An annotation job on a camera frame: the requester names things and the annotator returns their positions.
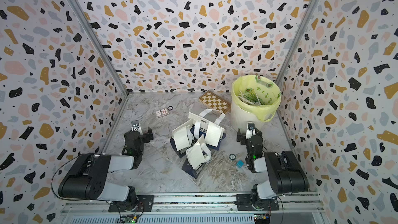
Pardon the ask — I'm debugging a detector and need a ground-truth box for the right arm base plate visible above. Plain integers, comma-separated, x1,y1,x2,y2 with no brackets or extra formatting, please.
234,194,279,212

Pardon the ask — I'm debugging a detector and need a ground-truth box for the white trash bin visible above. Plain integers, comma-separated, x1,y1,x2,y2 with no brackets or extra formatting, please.
229,75,282,135

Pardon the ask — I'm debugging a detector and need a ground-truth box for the yellow-green bin liner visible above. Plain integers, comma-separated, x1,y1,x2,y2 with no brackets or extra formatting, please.
232,75,282,122

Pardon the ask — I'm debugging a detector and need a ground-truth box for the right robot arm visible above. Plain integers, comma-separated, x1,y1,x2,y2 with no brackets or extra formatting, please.
236,128,309,210

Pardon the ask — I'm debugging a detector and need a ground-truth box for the green poker chip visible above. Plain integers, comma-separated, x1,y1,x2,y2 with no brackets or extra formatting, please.
229,153,236,161

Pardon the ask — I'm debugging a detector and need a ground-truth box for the blue white bag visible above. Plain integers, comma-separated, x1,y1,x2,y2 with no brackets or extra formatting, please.
170,119,194,158
188,108,226,151

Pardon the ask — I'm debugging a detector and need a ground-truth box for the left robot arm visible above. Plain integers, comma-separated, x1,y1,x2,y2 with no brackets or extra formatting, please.
54,125,154,215

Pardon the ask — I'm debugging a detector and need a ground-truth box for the front navy bag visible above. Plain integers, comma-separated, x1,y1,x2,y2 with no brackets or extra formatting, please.
181,135,211,179

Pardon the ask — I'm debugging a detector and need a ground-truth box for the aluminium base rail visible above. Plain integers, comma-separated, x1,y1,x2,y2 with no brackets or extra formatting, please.
61,192,328,224

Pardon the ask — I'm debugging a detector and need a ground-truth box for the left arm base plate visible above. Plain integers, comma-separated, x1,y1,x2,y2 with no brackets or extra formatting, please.
108,195,154,214

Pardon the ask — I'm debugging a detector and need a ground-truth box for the playing card deck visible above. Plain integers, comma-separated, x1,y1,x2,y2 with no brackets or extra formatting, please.
155,108,169,118

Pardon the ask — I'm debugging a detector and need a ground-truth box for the small teal block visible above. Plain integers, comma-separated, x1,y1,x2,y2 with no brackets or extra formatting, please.
236,160,244,168

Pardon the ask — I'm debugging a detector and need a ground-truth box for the wooden chess board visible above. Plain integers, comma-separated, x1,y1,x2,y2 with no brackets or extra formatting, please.
199,91,231,114

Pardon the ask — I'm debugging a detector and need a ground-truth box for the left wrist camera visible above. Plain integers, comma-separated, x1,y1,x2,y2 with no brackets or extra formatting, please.
131,120,143,134

